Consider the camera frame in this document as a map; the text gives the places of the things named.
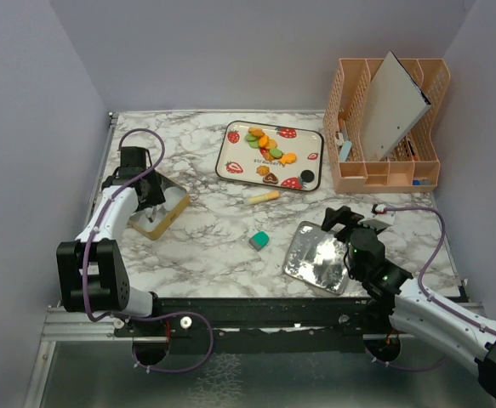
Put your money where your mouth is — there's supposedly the yellow orange highlighter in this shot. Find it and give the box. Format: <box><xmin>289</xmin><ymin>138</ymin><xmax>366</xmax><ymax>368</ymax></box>
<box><xmin>244</xmin><ymin>191</ymin><xmax>280</xmax><ymax>205</ymax></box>

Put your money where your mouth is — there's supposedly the brown heart cookie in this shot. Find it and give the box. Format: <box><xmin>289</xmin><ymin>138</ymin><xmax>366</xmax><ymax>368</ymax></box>
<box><xmin>263</xmin><ymin>173</ymin><xmax>279</xmax><ymax>184</ymax></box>

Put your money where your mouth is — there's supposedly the green grey eraser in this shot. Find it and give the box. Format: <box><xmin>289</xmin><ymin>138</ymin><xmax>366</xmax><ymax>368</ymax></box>
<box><xmin>248</xmin><ymin>231</ymin><xmax>270</xmax><ymax>252</ymax></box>

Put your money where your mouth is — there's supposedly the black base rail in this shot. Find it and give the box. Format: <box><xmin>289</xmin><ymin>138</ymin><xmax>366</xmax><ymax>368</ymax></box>
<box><xmin>103</xmin><ymin>297</ymin><xmax>398</xmax><ymax>354</ymax></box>

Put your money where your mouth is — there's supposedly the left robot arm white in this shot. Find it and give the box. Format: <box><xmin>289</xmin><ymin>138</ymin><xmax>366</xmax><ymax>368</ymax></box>
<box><xmin>56</xmin><ymin>147</ymin><xmax>165</xmax><ymax>336</ymax></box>

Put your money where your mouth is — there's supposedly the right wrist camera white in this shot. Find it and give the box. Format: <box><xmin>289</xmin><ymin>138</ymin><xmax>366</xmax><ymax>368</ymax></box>
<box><xmin>358</xmin><ymin>204</ymin><xmax>395</xmax><ymax>234</ymax></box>

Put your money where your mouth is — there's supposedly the orange flower cookie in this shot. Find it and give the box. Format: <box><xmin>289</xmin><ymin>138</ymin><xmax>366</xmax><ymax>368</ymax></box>
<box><xmin>256</xmin><ymin>166</ymin><xmax>271</xmax><ymax>176</ymax></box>

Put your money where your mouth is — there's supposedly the light blue eraser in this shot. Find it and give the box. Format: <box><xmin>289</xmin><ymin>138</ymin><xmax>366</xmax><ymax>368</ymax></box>
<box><xmin>339</xmin><ymin>140</ymin><xmax>352</xmax><ymax>162</ymax></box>

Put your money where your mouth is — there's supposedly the black sandwich cookie right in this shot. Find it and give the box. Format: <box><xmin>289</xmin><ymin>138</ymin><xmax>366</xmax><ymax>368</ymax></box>
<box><xmin>300</xmin><ymin>170</ymin><xmax>315</xmax><ymax>183</ymax></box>

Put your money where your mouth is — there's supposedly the white paper cup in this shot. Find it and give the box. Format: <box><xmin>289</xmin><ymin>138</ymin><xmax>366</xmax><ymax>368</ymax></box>
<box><xmin>162</xmin><ymin>187</ymin><xmax>185</xmax><ymax>212</ymax></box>

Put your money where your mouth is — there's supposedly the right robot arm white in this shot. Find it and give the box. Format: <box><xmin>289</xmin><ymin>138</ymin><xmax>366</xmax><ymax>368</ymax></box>
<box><xmin>321</xmin><ymin>204</ymin><xmax>496</xmax><ymax>399</ymax></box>

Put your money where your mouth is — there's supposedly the cookie pile orange green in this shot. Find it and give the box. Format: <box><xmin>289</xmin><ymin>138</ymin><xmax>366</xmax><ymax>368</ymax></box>
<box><xmin>245</xmin><ymin>127</ymin><xmax>277</xmax><ymax>150</ymax></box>

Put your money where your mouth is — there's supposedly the green macaron cookie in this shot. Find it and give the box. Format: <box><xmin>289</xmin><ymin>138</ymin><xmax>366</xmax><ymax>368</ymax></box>
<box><xmin>269</xmin><ymin>148</ymin><xmax>283</xmax><ymax>159</ymax></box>

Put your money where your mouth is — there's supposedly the orange fish cookie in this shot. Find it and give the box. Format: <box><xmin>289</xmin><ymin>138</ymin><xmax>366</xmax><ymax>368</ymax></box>
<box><xmin>278</xmin><ymin>153</ymin><xmax>297</xmax><ymax>165</ymax></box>

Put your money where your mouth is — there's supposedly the silver tin lid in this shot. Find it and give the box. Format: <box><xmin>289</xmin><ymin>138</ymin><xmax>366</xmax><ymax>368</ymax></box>
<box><xmin>282</xmin><ymin>221</ymin><xmax>349</xmax><ymax>295</ymax></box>

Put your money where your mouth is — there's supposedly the strawberry pattern tray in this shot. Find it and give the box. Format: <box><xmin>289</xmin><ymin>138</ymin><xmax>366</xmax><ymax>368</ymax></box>
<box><xmin>215</xmin><ymin>121</ymin><xmax>324</xmax><ymax>192</ymax></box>

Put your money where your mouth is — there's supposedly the grey white board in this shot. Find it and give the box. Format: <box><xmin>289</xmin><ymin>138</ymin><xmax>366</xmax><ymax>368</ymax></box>
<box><xmin>360</xmin><ymin>51</ymin><xmax>431</xmax><ymax>162</ymax></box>

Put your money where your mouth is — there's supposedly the gold cookie tin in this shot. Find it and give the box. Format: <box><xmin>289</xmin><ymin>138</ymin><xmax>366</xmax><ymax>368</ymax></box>
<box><xmin>128</xmin><ymin>176</ymin><xmax>191</xmax><ymax>241</ymax></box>

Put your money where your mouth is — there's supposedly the peach desk organizer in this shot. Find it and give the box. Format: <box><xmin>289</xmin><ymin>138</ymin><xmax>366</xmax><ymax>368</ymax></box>
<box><xmin>323</xmin><ymin>53</ymin><xmax>450</xmax><ymax>193</ymax></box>

